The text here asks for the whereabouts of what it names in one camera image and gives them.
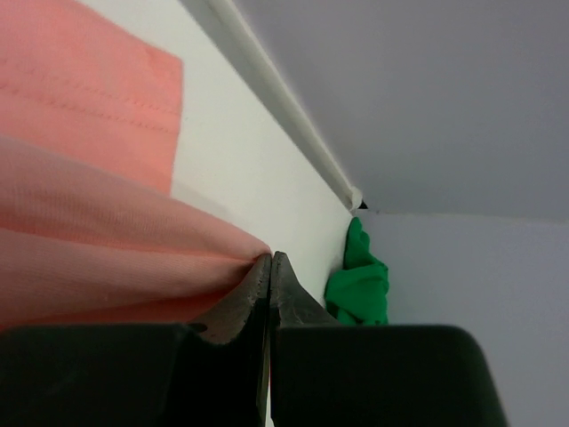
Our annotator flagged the crumpled green t-shirt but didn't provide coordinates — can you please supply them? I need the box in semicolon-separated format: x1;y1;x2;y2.
325;217;389;326

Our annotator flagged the aluminium rear table rail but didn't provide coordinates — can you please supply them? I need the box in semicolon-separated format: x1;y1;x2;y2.
205;1;366;212

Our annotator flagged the pink polo shirt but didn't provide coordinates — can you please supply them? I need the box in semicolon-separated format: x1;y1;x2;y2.
1;1;268;327

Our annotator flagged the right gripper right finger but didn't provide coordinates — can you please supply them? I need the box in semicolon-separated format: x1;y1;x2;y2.
269;252;507;426

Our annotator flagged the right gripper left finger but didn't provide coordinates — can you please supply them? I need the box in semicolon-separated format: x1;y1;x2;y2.
1;256;271;426

